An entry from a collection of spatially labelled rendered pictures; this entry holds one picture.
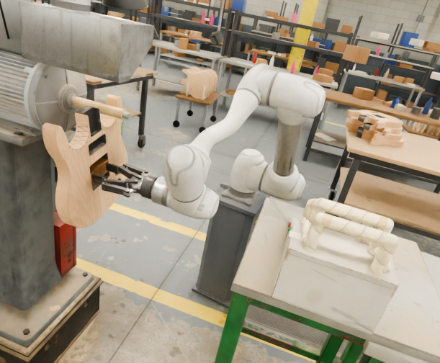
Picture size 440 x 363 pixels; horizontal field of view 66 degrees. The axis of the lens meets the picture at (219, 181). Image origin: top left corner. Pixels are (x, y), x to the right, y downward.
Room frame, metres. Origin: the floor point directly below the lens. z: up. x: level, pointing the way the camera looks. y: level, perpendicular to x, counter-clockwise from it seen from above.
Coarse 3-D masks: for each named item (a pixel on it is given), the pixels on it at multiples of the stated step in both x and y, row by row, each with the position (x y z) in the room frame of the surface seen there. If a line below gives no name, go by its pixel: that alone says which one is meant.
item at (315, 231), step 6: (312, 222) 0.72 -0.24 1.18; (318, 222) 0.71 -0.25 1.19; (312, 228) 0.71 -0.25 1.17; (318, 228) 0.71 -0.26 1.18; (312, 234) 0.71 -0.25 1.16; (318, 234) 0.71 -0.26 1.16; (312, 240) 0.71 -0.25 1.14; (318, 240) 0.71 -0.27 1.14; (312, 246) 0.71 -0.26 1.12; (312, 252) 0.71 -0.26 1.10
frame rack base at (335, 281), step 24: (288, 240) 0.81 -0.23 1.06; (336, 240) 0.79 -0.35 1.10; (288, 264) 0.71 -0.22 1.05; (312, 264) 0.69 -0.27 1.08; (336, 264) 0.68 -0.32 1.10; (360, 264) 0.70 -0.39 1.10; (288, 288) 0.70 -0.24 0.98; (312, 288) 0.69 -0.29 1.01; (336, 288) 0.68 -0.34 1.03; (360, 288) 0.66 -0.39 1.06; (384, 288) 0.65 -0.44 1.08; (312, 312) 0.68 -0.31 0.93; (336, 312) 0.67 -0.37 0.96; (360, 312) 0.66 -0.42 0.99; (384, 312) 0.65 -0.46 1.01
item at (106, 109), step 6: (78, 102) 1.06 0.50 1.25; (84, 102) 1.06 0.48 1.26; (90, 102) 1.06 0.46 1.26; (96, 102) 1.06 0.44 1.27; (102, 108) 1.04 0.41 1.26; (108, 108) 1.04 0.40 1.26; (114, 108) 1.04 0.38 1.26; (108, 114) 1.04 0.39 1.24; (114, 114) 1.03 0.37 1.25; (120, 114) 1.03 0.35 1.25
